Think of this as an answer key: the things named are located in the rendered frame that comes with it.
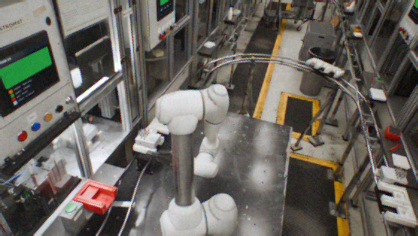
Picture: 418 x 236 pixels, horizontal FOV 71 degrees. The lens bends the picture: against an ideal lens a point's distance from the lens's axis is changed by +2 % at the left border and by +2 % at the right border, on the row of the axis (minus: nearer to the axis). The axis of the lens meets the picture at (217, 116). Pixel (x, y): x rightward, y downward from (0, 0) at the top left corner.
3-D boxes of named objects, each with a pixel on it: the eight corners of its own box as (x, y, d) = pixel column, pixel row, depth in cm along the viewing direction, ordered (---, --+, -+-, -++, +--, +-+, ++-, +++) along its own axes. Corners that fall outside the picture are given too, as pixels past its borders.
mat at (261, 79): (258, 127, 350) (258, 126, 350) (212, 115, 360) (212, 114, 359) (291, 4, 809) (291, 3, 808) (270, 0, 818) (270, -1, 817)
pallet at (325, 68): (304, 68, 311) (307, 60, 305) (311, 65, 320) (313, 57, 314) (334, 83, 291) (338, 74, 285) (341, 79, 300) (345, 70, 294)
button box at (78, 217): (76, 234, 129) (70, 218, 121) (60, 228, 130) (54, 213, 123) (87, 219, 135) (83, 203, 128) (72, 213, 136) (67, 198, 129)
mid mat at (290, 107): (320, 144, 336) (320, 143, 335) (273, 133, 344) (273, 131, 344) (319, 100, 414) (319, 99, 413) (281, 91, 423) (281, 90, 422)
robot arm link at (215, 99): (221, 104, 141) (194, 107, 138) (228, 76, 128) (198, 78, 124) (228, 125, 134) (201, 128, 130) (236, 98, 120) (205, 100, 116)
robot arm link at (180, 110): (207, 243, 145) (163, 253, 139) (199, 221, 159) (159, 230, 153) (207, 94, 118) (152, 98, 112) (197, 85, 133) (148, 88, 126)
